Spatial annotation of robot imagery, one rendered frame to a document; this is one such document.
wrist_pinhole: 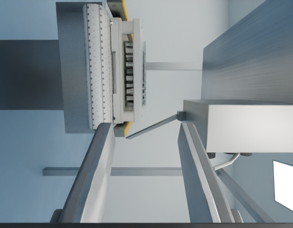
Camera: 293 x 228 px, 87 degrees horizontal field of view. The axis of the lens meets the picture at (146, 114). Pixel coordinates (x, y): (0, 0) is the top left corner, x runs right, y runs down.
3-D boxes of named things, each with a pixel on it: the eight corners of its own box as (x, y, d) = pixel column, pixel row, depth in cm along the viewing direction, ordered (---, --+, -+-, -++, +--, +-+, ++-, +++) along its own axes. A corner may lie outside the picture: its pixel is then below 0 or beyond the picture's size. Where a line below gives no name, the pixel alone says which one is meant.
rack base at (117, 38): (125, 47, 59) (131, 47, 59) (126, 111, 63) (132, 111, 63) (110, 16, 35) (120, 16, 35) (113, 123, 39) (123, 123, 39)
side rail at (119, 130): (110, 137, 35) (125, 137, 35) (110, 130, 34) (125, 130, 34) (139, 101, 165) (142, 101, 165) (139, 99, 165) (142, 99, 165)
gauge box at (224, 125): (205, 153, 33) (298, 154, 33) (208, 104, 32) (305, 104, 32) (181, 129, 55) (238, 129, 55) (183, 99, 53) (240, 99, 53)
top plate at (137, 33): (138, 47, 59) (143, 47, 59) (138, 111, 63) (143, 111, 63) (132, 16, 35) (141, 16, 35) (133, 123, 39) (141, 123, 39)
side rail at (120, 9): (106, 2, 31) (122, 2, 31) (106, -7, 30) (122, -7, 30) (139, 75, 162) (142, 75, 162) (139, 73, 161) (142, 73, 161)
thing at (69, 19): (64, 133, 37) (107, 133, 37) (54, 1, 33) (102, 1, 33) (128, 101, 165) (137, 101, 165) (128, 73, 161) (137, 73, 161)
